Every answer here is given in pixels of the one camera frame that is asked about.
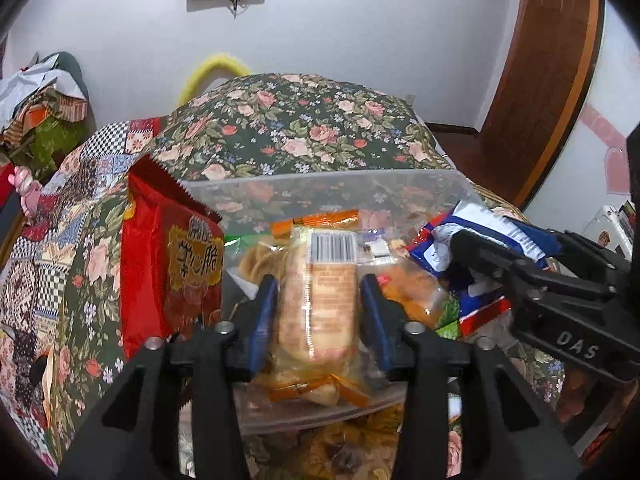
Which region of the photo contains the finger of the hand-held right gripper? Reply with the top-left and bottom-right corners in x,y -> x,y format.
547,230 -> 631,286
450,230 -> 621,311

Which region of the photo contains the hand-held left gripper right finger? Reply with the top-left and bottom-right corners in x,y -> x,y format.
360,274 -> 586,480

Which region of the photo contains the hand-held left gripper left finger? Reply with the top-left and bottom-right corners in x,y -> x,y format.
57,274 -> 278,480

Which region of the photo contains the blue white red snack packet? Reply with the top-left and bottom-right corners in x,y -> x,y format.
402,200 -> 563,341

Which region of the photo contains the biscuit pack with orange ends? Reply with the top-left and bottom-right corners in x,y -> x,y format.
237,210 -> 373,408

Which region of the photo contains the clear plastic storage box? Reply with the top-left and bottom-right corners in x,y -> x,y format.
177,169 -> 488,436

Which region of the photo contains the white suitcase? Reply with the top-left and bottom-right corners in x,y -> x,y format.
582,204 -> 636,261

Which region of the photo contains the orange packet with green label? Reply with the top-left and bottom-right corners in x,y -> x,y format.
380,265 -> 461,341

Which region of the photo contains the round cracker sleeve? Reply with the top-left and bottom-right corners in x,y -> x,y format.
235,240 -> 283,283

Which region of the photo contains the small clear candy packet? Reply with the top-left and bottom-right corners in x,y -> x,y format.
357,227 -> 396,263

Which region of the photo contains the white sliding wardrobe door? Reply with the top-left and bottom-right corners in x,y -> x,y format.
522,5 -> 640,241

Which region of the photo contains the red snack bag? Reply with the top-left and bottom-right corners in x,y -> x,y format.
120,155 -> 226,361

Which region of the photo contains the wooden door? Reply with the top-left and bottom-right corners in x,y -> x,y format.
470,0 -> 606,211

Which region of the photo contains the floral blanket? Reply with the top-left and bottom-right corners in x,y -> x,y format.
50,74 -> 566,480

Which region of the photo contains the patchwork quilt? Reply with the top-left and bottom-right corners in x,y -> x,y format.
0,117 -> 166,466

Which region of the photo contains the yellow foam tube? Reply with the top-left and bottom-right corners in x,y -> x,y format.
178,52 -> 253,106

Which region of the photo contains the pink toy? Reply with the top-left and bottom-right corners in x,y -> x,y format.
7,164 -> 43,218

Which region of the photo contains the green printed cloth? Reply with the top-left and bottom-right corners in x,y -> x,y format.
20,115 -> 88,176

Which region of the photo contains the pile of clothes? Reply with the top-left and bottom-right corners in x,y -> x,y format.
0,52 -> 91,181

